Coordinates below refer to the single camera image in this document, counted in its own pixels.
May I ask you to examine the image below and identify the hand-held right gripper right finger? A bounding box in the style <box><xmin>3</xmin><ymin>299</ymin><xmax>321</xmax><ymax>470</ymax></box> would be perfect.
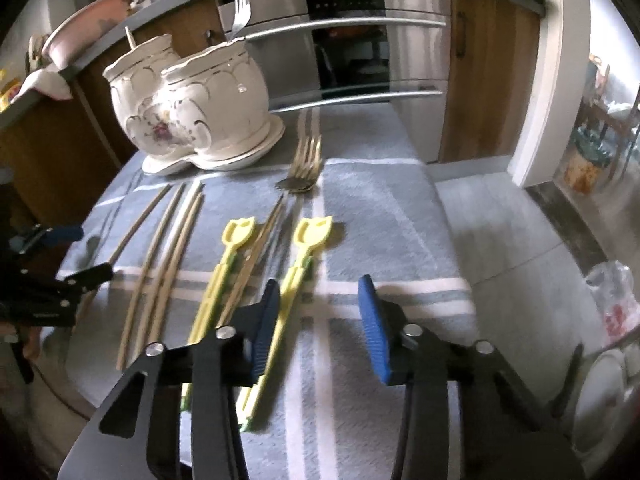
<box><xmin>357</xmin><ymin>275</ymin><xmax>586</xmax><ymax>480</ymax></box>

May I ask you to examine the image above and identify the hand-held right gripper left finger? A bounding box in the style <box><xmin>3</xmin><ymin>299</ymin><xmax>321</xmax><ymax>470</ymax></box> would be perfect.
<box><xmin>57</xmin><ymin>279</ymin><xmax>281</xmax><ymax>480</ymax></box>

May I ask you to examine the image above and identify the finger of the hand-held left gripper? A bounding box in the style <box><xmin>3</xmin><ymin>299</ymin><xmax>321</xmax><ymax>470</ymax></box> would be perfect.
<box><xmin>10</xmin><ymin>226</ymin><xmax>85</xmax><ymax>256</ymax></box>
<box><xmin>20</xmin><ymin>262</ymin><xmax>115</xmax><ymax>328</ymax></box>

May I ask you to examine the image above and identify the golden fork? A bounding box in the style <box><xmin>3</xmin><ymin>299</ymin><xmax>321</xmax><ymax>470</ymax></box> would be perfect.
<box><xmin>270</xmin><ymin>132</ymin><xmax>323</xmax><ymax>286</ymax></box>
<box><xmin>220</xmin><ymin>132</ymin><xmax>313</xmax><ymax>323</ymax></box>

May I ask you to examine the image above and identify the yellow tulip-topped plastic stick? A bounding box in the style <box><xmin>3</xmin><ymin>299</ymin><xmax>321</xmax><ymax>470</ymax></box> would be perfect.
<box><xmin>180</xmin><ymin>216</ymin><xmax>257</xmax><ymax>411</ymax></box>

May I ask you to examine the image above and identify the yellow plastic fork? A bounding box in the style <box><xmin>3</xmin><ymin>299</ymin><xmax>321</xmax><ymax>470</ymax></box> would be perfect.
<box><xmin>235</xmin><ymin>216</ymin><xmax>333</xmax><ymax>433</ymax></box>

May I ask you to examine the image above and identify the white floral ceramic cutlery holder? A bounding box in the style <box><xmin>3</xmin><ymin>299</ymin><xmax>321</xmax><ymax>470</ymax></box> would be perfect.
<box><xmin>102</xmin><ymin>34</ymin><xmax>287</xmax><ymax>177</ymax></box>

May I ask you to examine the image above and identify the wooden cabinet door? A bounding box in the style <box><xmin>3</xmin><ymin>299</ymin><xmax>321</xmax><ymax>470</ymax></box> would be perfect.
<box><xmin>439</xmin><ymin>0</ymin><xmax>542</xmax><ymax>166</ymax></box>
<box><xmin>0</xmin><ymin>5</ymin><xmax>226</xmax><ymax>221</ymax></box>

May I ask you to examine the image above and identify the grey plaid tablecloth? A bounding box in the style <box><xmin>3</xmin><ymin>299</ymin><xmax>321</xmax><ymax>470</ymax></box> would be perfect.
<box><xmin>40</xmin><ymin>105</ymin><xmax>481</xmax><ymax>480</ymax></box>

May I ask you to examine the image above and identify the white cloth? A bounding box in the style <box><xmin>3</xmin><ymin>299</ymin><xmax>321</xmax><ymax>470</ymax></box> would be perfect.
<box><xmin>10</xmin><ymin>67</ymin><xmax>73</xmax><ymax>103</ymax></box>

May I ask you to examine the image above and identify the pink bowl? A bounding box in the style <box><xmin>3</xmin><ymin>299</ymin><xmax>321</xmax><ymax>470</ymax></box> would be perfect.
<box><xmin>40</xmin><ymin>0</ymin><xmax>136</xmax><ymax>68</ymax></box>

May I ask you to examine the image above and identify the white plate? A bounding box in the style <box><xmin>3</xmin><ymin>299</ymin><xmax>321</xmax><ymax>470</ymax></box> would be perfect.
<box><xmin>570</xmin><ymin>347</ymin><xmax>640</xmax><ymax>456</ymax></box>

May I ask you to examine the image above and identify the clear plastic bag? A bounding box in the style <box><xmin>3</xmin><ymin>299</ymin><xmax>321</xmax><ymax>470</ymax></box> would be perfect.
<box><xmin>582</xmin><ymin>260</ymin><xmax>640</xmax><ymax>351</ymax></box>

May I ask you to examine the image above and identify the patterned waste bin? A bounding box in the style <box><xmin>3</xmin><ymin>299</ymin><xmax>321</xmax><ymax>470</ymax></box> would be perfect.
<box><xmin>562</xmin><ymin>130</ymin><xmax>608</xmax><ymax>193</ymax></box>

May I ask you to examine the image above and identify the stainless steel oven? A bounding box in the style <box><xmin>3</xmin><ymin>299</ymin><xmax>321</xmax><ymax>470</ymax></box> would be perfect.
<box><xmin>217</xmin><ymin>0</ymin><xmax>453</xmax><ymax>171</ymax></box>

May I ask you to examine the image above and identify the silver fork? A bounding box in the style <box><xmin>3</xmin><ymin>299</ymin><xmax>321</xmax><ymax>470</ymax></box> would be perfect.
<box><xmin>227</xmin><ymin>0</ymin><xmax>251</xmax><ymax>43</ymax></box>

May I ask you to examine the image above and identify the wooden chair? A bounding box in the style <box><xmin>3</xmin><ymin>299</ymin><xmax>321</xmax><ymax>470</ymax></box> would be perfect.
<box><xmin>580</xmin><ymin>62</ymin><xmax>640</xmax><ymax>181</ymax></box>

